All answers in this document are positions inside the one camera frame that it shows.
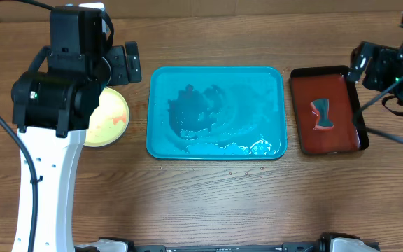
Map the teal plastic tray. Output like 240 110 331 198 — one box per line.
146 66 288 160

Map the yellow-green plate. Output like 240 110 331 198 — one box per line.
84 87 130 148

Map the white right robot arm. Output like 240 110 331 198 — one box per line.
346 14 403 144

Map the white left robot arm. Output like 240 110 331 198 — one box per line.
11 3 142 252

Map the dark red black-rimmed tray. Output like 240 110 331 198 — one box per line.
290 66 369 155

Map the orange sponge with dark scourer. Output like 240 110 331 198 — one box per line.
310 99 334 131

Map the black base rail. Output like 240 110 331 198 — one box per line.
69 237 381 252

